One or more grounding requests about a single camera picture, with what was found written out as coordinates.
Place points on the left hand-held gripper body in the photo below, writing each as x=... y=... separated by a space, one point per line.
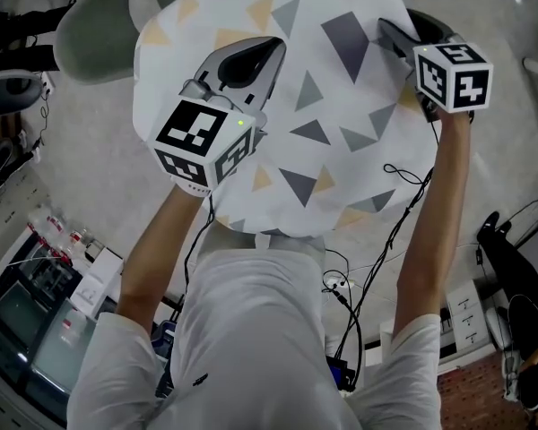
x=193 y=128

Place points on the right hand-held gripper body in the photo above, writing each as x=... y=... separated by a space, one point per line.
x=457 y=79

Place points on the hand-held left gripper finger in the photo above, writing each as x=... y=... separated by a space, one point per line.
x=269 y=79
x=219 y=61

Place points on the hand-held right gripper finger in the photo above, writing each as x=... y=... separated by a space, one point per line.
x=396 y=38
x=432 y=27

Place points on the white cloth with triangle pattern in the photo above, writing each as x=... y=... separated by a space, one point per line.
x=332 y=159

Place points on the person's right forearm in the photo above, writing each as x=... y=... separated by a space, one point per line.
x=435 y=217

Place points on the person's left forearm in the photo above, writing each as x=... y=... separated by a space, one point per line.
x=161 y=249

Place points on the grey shell chair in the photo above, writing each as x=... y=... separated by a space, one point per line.
x=94 y=29

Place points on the grey oval device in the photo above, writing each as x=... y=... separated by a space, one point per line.
x=31 y=92

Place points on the pile of clear plastic bottles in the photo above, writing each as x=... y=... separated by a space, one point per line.
x=54 y=226

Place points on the white cardboard box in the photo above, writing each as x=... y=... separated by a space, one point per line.
x=96 y=280

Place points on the person's white shirt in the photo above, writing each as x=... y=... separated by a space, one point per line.
x=251 y=329

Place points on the white power strip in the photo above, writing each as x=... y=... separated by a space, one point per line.
x=341 y=281

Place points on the white drawer unit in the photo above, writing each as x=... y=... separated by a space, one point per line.
x=468 y=316

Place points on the dark glass cabinet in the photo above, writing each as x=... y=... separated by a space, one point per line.
x=13 y=312

